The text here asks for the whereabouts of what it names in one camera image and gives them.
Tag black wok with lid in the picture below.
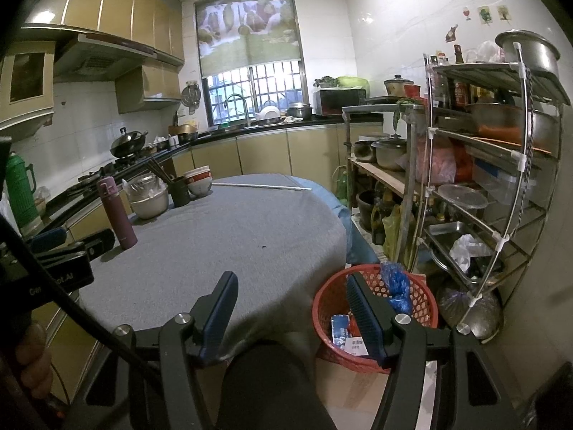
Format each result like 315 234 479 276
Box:
110 128 148 158

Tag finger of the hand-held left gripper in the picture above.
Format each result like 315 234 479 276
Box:
28 227 68 252
36 228 115 263

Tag dark chopstick holder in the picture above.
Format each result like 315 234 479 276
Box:
168 176 192 208

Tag large steel basin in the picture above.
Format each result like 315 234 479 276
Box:
466 103 560 151

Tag light green vegetable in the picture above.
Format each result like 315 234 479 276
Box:
337 76 370 91

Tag crumpled white plastic bag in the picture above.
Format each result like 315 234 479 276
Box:
449 234 493 274

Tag large steel pot with lid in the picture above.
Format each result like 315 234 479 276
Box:
371 134 408 171

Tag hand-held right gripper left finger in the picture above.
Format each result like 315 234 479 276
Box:
74 271 240 430

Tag round grey table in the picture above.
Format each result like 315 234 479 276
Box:
78 174 350 363

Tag brass pot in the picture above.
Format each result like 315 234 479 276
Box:
168 124 198 144

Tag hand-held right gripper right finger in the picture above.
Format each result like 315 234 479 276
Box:
346 272 511 430

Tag printed roller blind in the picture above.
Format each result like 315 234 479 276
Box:
194 0 305 79

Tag blue plastic bag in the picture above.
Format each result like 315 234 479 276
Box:
380 262 413 314

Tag person's left hand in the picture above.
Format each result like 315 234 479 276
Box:
18 322 53 397

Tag grey plastic sack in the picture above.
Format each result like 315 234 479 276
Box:
436 284 502 339

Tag beige wall cabinets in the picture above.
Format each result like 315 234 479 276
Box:
24 0 185 66

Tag steel frame wooden shelf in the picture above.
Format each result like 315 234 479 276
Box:
342 96 430 269

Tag small beige wall cabinet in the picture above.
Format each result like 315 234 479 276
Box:
115 63 182 115

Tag glass door wall cabinet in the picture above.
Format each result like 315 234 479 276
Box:
0 40 57 139

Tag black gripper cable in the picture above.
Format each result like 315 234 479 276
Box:
0 215 164 379

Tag dark chopsticks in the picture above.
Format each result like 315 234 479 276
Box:
145 157 175 184

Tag blue foil packet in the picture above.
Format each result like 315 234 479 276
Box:
330 314 354 345

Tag pink plastic bag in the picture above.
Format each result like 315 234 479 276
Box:
416 137 457 184

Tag green thermos jug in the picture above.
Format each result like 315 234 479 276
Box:
5 152 37 220

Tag blue table cover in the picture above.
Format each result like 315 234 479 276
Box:
309 179 381 265

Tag red plastic basket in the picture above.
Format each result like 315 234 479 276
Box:
312 263 439 374

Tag hanging metal strainer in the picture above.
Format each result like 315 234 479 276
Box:
181 81 203 115

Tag purple thermos bottle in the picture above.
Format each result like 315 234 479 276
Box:
97 177 138 250

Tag range hood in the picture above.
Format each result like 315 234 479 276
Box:
20 24 157 83

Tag steel tray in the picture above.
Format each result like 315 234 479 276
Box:
425 221 506 285

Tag white rod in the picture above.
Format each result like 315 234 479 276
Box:
211 182 310 191

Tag barred window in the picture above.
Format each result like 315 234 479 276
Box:
202 60 307 126

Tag microwave oven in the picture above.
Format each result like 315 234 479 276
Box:
313 88 368 117

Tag stack of red white bowls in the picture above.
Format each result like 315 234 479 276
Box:
183 166 213 198

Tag steel bowl with plastic cover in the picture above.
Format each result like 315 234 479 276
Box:
123 175 170 220

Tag golden pot with lid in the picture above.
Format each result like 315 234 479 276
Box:
384 75 415 98

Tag kitchen faucet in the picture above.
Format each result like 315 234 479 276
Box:
224 94 251 128

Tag small white and blue box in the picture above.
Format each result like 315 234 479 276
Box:
344 336 369 357

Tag yellow plastic bag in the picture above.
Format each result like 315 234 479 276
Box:
382 204 404 258

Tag gas stove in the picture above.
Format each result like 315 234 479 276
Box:
78 157 148 185

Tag dark small pot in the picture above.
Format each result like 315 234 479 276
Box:
353 140 377 163

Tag curved metal wire rack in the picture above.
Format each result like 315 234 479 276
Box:
405 45 571 336

